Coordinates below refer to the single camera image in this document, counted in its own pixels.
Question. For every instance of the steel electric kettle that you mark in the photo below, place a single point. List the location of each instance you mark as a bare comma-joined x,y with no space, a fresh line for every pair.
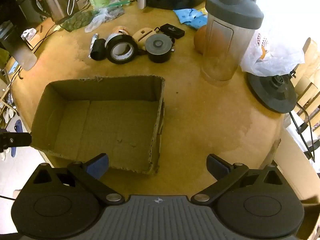
57,2

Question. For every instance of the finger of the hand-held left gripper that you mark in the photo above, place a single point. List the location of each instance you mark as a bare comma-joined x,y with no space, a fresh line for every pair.
17,139

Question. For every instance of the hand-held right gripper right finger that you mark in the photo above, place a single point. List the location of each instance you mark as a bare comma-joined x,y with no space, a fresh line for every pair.
217,166

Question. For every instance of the white plastic bag red print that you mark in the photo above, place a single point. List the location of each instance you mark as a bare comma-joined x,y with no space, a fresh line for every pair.
275,55

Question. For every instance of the small black cylinder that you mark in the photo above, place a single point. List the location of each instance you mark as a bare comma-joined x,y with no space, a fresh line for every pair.
98,50

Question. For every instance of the small black case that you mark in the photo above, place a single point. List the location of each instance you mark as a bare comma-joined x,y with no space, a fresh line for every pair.
172,31

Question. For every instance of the clear plastic bag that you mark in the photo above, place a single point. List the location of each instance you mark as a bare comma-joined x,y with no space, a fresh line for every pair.
100,17

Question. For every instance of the clear shaker bottle grey lid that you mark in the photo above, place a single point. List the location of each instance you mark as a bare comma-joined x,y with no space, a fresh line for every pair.
225,42

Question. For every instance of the black tape roll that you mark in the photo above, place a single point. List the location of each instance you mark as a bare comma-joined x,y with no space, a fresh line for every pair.
122,38

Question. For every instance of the white orange cup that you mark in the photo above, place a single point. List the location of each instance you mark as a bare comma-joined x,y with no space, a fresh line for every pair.
120,30

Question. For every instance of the dark frosted bottle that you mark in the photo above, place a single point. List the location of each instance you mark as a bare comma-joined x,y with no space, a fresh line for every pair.
20,52

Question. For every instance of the blue packet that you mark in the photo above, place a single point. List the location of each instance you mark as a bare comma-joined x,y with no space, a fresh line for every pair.
185,15
197,23

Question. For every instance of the black kettle base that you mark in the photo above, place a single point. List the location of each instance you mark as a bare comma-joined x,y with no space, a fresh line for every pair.
272,95

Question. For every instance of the silver stick packet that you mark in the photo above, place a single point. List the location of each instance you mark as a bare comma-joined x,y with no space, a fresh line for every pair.
94,38

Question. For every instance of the orange round fruit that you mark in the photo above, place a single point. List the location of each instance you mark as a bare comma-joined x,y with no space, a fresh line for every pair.
200,40

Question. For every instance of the wooden chair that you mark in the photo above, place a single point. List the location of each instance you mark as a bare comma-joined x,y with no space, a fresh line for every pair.
310,55

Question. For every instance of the green net bag of fruit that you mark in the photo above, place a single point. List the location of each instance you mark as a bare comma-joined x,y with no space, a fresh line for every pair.
77,20

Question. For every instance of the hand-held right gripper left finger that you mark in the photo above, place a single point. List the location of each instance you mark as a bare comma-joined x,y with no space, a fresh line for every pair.
98,166

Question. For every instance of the black container with grey lid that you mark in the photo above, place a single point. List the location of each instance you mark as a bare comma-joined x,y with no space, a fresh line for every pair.
157,43

